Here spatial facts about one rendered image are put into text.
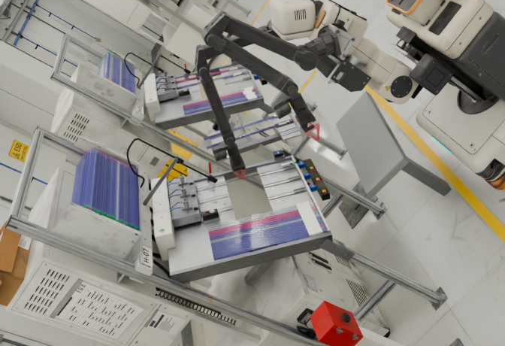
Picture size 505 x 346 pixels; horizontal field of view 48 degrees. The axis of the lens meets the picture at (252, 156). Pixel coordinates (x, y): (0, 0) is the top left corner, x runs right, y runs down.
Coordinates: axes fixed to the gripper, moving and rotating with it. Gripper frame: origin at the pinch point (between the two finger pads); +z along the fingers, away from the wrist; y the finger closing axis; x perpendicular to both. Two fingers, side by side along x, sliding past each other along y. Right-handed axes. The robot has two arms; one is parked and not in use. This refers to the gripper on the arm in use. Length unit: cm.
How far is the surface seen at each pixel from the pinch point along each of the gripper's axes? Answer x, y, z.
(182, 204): -31.4, 18.2, -7.6
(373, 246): 60, 5, 71
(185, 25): -4, -440, 53
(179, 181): -30.6, -2.7, -7.6
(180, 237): -35.5, 34.6, -2.0
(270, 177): 13.8, 4.1, 2.8
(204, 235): -24.6, 37.9, -0.9
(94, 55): -71, -155, -36
